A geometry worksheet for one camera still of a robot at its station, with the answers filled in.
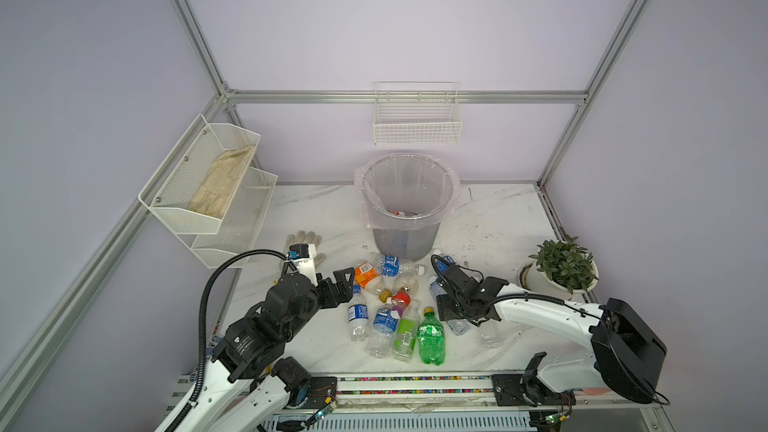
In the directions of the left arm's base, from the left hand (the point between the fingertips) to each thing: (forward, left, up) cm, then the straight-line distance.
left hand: (338, 276), depth 68 cm
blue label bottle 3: (-5, -41, -24) cm, 48 cm away
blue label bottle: (-2, -3, -19) cm, 19 cm away
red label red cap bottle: (+33, -15, -17) cm, 40 cm away
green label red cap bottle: (-7, -17, -18) cm, 26 cm away
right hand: (+1, -28, -21) cm, 35 cm away
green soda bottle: (-8, -23, -20) cm, 32 cm away
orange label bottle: (+12, -5, -21) cm, 25 cm away
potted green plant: (+6, -57, -6) cm, 58 cm away
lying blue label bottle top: (+12, -13, -17) cm, 24 cm away
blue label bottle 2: (-7, -10, -24) cm, 27 cm away
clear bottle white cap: (-5, -31, -19) cm, 37 cm away
